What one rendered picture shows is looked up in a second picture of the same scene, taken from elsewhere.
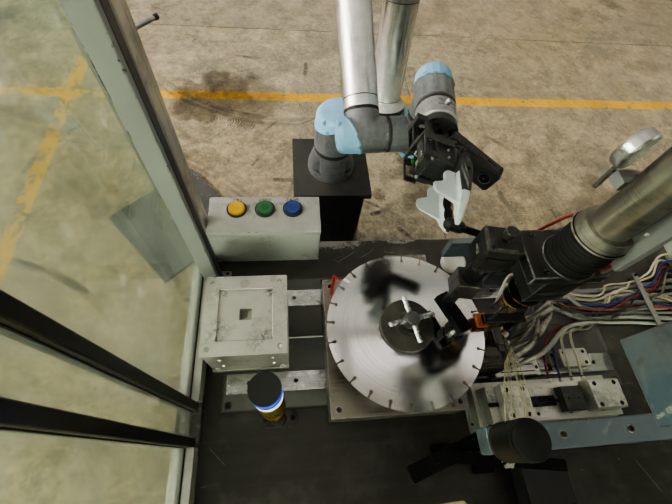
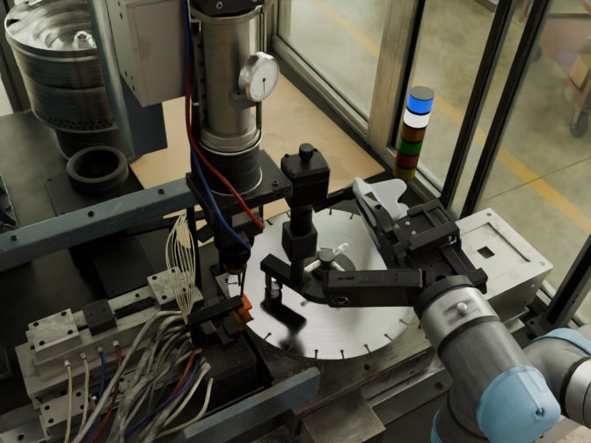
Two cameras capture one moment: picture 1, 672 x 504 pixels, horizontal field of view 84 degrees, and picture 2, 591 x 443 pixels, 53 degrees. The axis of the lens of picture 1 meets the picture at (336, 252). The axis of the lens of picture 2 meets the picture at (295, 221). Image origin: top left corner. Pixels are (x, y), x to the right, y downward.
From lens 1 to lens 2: 0.98 m
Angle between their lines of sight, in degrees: 73
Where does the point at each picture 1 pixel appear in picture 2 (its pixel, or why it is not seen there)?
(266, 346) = not seen: hidden behind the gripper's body
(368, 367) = (343, 228)
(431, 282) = (315, 334)
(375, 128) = (535, 353)
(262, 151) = not seen: outside the picture
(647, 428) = (71, 219)
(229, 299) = (512, 258)
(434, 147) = (432, 225)
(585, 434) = (139, 197)
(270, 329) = not seen: hidden behind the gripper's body
